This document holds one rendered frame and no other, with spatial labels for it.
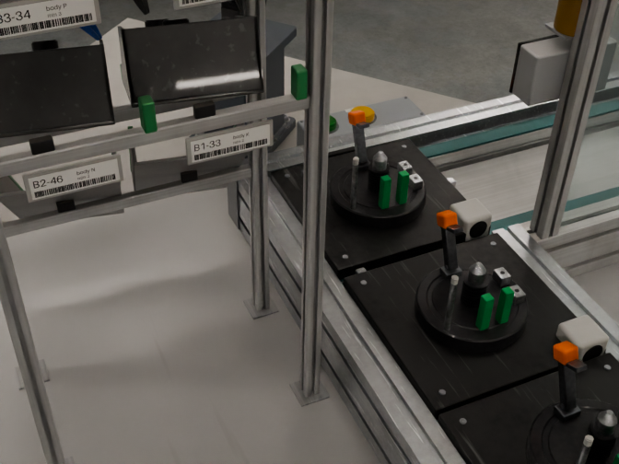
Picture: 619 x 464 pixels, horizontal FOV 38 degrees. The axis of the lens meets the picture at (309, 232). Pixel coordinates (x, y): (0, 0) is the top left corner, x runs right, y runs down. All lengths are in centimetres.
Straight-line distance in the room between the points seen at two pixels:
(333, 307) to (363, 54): 262
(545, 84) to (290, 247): 40
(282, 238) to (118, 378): 29
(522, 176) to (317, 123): 65
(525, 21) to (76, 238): 295
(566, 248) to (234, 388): 52
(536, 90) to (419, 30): 277
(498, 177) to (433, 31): 248
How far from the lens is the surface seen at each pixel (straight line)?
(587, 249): 137
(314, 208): 95
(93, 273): 137
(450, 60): 371
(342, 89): 177
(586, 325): 114
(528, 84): 116
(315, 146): 91
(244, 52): 89
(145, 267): 136
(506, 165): 150
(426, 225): 127
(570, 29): 114
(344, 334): 111
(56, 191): 84
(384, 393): 105
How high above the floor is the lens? 176
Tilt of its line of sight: 40 degrees down
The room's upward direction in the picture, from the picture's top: 1 degrees clockwise
